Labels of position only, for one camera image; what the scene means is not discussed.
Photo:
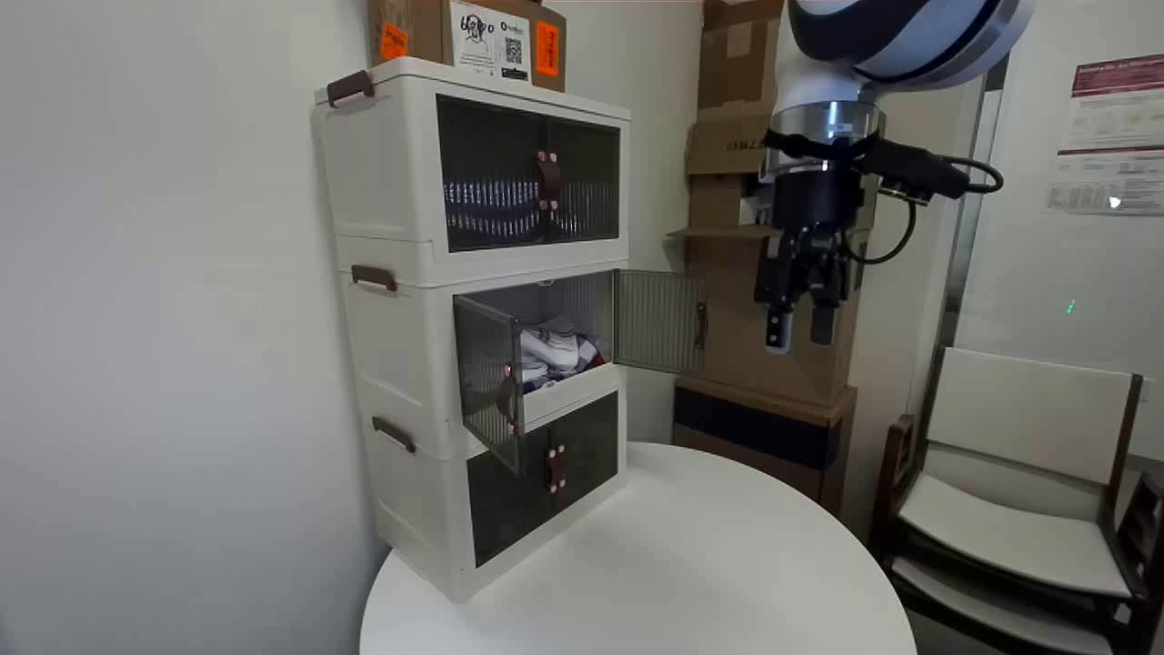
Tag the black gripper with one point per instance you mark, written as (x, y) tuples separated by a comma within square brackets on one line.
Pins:
[(806, 240)]

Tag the white checked towel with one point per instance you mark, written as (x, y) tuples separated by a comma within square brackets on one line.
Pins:
[(572, 352)]

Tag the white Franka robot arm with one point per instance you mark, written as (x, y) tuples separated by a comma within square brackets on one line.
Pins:
[(903, 39)]

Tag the large cardboard box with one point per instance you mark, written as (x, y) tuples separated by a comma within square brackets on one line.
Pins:
[(733, 346)]

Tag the clear tinted cabinet door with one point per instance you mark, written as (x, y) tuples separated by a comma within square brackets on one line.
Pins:
[(659, 321)]

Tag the flat wide cardboard box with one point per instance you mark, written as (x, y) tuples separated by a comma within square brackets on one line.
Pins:
[(733, 142)]

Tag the white patterned cloth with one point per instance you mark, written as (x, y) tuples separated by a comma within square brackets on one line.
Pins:
[(533, 367)]

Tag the tall taped cardboard box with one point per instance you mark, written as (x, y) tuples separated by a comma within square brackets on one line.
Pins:
[(739, 57)]

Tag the wooden chair with white cushions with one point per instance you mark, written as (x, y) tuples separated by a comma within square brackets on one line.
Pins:
[(1031, 485)]

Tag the dark framed cabinet door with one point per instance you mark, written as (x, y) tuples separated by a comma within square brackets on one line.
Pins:
[(490, 376)]

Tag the blue white striped cloth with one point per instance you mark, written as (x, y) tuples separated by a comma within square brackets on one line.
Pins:
[(494, 204)]

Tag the white three-tier storage cabinet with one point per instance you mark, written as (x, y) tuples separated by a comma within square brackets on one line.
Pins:
[(389, 183)]

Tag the cardboard box with orange stickers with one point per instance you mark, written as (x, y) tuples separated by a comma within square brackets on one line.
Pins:
[(420, 27)]

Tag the grey vertical door frame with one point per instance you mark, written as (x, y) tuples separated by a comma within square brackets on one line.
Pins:
[(971, 240)]

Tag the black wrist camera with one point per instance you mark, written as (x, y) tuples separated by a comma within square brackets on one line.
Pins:
[(917, 170)]

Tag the wall poster with red header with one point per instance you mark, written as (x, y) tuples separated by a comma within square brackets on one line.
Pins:
[(1116, 133)]

